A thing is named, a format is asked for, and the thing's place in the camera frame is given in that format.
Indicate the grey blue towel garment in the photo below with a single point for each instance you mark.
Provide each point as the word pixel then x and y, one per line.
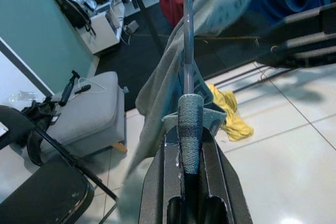
pixel 157 90

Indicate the black folding chair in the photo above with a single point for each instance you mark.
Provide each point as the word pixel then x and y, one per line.
pixel 44 192

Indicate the black metal clothes rack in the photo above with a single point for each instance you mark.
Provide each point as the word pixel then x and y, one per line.
pixel 149 24

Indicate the black floor mat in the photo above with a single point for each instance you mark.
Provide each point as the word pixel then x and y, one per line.
pixel 136 64

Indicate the small black remote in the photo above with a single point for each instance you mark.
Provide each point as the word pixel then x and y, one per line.
pixel 82 89

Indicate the white cabinet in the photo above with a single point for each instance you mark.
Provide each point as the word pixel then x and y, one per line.
pixel 105 30

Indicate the small grey power adapter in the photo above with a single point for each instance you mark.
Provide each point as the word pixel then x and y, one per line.
pixel 132 26

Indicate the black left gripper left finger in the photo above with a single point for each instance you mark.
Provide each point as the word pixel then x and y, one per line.
pixel 157 195

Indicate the red cloth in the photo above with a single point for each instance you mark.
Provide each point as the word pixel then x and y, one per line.
pixel 176 1

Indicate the black selfie stick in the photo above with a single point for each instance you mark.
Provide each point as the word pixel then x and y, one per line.
pixel 67 90

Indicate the grey upholstered ottoman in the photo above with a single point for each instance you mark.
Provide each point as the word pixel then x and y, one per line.
pixel 92 116

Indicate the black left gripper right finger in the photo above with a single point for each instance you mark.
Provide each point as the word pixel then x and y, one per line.
pixel 223 182

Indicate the black cloth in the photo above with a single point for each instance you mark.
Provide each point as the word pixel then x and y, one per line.
pixel 39 113

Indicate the yellow cloth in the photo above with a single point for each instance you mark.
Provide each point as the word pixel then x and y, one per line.
pixel 236 124

